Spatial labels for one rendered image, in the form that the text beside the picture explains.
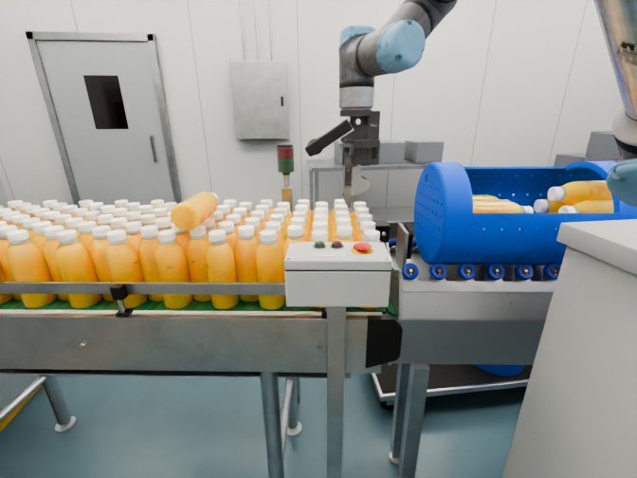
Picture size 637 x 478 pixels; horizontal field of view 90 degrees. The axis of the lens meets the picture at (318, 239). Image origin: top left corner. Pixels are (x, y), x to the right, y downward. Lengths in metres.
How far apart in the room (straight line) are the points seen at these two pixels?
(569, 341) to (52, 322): 1.17
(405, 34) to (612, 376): 0.68
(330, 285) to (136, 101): 3.96
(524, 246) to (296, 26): 3.71
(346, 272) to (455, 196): 0.36
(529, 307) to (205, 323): 0.84
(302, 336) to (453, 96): 4.16
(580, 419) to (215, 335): 0.79
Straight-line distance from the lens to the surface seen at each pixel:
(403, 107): 4.41
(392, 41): 0.63
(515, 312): 1.02
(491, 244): 0.89
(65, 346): 1.07
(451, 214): 0.82
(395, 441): 1.55
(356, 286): 0.62
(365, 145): 0.73
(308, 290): 0.62
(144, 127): 4.37
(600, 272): 0.76
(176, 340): 0.91
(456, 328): 0.99
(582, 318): 0.80
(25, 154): 5.07
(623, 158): 0.55
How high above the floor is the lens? 1.34
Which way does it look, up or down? 20 degrees down
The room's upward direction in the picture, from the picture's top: 1 degrees counter-clockwise
